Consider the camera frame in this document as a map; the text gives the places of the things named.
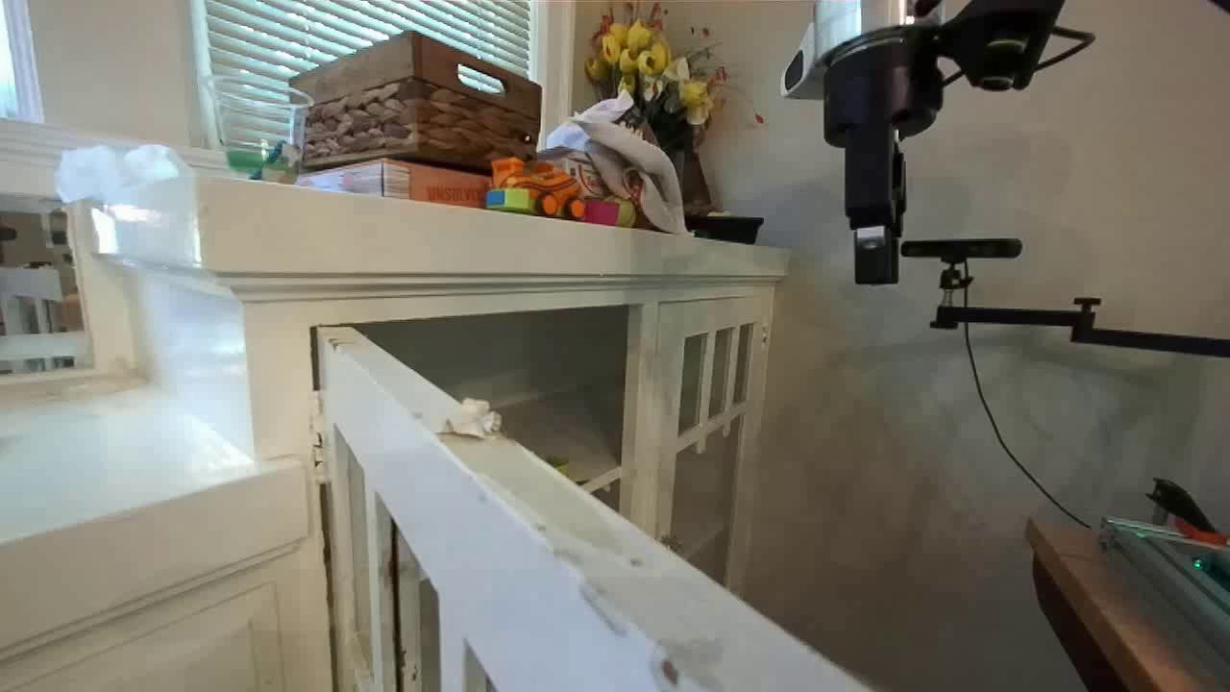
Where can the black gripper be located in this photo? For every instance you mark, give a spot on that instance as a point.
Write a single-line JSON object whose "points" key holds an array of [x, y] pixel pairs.
{"points": [[883, 89]]}

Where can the orange tiger toy car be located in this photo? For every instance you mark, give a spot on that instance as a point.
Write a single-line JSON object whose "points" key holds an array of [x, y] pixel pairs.
{"points": [[532, 176]]}

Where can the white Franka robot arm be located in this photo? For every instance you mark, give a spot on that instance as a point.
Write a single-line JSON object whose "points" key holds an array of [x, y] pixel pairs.
{"points": [[849, 21]]}

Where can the pink yellow plastic toy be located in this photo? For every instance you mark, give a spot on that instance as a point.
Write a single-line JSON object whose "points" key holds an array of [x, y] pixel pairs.
{"points": [[600, 211]]}

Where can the white built-in cabinet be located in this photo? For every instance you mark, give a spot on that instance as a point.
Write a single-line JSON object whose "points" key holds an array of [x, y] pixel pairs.
{"points": [[514, 256]]}

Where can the black shallow dish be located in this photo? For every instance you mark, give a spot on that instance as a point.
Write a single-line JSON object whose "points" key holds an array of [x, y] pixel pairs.
{"points": [[724, 228]]}

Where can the dark flower vase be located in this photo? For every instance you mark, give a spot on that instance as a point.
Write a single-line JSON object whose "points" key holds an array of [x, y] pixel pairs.
{"points": [[695, 175]]}

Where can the yellow flower bouquet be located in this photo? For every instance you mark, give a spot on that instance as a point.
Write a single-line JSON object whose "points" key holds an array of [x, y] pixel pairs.
{"points": [[648, 57]]}

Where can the black red tool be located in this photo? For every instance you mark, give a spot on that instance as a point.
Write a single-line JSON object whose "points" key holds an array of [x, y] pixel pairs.
{"points": [[1182, 503]]}

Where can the brown wooden table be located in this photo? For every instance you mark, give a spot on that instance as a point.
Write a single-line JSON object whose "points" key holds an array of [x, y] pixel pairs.
{"points": [[1088, 615]]}

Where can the white crumpled wad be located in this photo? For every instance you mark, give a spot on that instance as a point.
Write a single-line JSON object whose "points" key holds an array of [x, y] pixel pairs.
{"points": [[476, 416]]}

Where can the teal tray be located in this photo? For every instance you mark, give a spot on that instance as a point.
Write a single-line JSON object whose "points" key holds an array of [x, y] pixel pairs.
{"points": [[1184, 571]]}

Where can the orange Unsolved Case Files box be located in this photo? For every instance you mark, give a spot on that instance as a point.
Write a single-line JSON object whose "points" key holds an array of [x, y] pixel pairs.
{"points": [[411, 180]]}

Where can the brown wicker basket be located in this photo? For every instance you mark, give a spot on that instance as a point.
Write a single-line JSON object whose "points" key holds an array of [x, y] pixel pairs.
{"points": [[416, 109]]}

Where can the white window blinds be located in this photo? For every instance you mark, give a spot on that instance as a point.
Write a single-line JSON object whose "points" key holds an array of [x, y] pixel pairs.
{"points": [[361, 32]]}

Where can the clear glass bowl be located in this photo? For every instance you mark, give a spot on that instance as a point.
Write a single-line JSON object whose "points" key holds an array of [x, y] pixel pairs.
{"points": [[254, 134]]}

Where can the white framed window pane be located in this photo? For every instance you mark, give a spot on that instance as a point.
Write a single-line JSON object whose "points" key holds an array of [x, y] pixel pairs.
{"points": [[39, 288]]}

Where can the black stereo camera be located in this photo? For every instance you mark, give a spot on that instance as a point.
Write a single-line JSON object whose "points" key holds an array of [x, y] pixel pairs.
{"points": [[961, 247]]}

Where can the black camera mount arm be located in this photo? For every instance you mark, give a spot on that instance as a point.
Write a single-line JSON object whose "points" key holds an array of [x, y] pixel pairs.
{"points": [[1100, 331]]}

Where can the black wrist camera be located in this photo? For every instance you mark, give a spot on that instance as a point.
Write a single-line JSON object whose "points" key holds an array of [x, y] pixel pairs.
{"points": [[1005, 41]]}

